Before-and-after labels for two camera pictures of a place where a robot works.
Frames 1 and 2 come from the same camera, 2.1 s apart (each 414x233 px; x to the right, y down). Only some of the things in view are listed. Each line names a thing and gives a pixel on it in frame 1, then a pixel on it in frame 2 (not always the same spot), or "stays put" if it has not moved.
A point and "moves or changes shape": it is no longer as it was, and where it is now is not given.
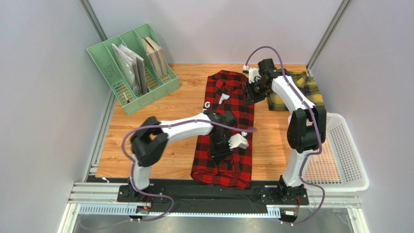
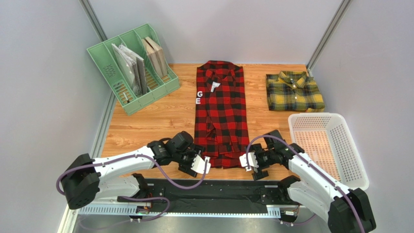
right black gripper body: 251,93 to 257,162
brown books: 156,54 stays put
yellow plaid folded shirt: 308,86 stays put
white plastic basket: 336,167 stays put
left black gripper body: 219,145 to 187,158
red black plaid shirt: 227,92 moves or changes shape
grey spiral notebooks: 133,67 stays put
